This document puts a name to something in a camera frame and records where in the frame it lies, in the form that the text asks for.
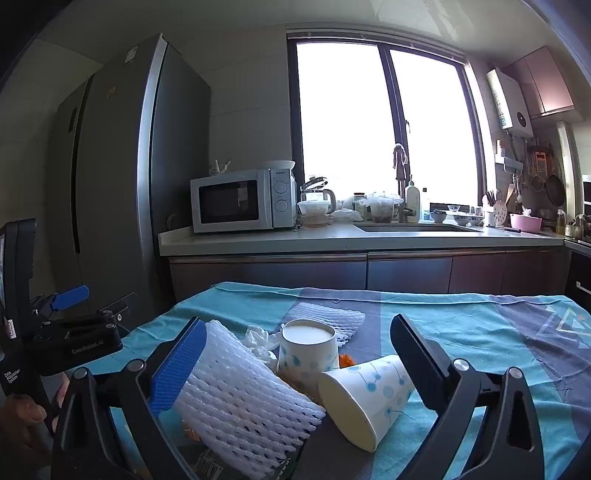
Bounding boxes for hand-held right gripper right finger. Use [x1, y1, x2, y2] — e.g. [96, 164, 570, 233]
[390, 314, 546, 480]

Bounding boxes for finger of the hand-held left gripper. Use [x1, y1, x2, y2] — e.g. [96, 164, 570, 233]
[90, 292, 138, 326]
[30, 285, 90, 324]

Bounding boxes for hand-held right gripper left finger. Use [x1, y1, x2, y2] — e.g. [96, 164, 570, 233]
[52, 316, 208, 480]

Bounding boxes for large white foam fruit net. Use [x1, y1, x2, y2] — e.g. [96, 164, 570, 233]
[178, 319, 326, 469]

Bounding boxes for white blue-dotted paper cup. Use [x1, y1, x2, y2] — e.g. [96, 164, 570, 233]
[277, 318, 341, 393]
[317, 354, 415, 453]

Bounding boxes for small white foam fruit net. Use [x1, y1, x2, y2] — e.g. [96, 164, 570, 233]
[283, 301, 366, 349]

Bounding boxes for white tissue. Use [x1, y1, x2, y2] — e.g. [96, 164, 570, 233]
[244, 324, 283, 370]

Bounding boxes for person's left hand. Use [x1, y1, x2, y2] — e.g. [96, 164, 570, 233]
[0, 376, 70, 446]

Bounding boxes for teal and grey tablecloth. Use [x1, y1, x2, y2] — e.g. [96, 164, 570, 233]
[99, 281, 591, 480]

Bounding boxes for kitchen sink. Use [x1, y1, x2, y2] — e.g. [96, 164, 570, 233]
[355, 222, 467, 233]

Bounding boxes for brown base cabinets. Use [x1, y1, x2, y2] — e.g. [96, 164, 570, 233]
[168, 251, 568, 305]

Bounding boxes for grey refrigerator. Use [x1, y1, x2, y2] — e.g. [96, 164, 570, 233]
[48, 33, 212, 342]

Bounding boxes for white microwave oven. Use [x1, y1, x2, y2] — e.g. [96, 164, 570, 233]
[190, 168, 298, 234]

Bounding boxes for plastic-covered container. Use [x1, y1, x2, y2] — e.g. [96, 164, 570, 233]
[367, 191, 403, 223]

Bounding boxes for white detergent bottle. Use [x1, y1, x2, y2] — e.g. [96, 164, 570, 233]
[405, 180, 421, 222]

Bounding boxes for light kitchen countertop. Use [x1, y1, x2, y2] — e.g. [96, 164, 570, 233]
[158, 220, 566, 257]

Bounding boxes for white utensil holder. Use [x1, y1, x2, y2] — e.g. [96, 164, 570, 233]
[482, 189, 509, 227]

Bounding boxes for pink bowl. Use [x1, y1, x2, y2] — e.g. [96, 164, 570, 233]
[510, 213, 543, 234]

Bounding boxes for stack of clear bowls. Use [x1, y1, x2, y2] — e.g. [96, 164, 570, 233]
[298, 200, 333, 229]

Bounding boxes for black oven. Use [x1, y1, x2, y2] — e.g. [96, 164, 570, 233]
[566, 240, 591, 301]

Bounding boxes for metal faucet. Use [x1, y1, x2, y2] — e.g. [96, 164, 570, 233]
[392, 143, 414, 223]

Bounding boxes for glass kettle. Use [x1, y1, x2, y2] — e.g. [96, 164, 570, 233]
[300, 175, 338, 204]

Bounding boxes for hanging frying pan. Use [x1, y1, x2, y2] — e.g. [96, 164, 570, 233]
[545, 161, 566, 206]

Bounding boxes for kitchen window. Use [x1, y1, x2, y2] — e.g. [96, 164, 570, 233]
[286, 30, 490, 213]

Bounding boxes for white water heater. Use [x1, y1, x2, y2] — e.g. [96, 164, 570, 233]
[486, 68, 534, 138]

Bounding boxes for grey wall shelf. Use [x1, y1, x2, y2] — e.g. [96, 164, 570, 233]
[495, 138, 525, 172]

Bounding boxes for pink wall cabinet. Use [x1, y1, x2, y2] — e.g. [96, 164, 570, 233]
[503, 46, 583, 121]

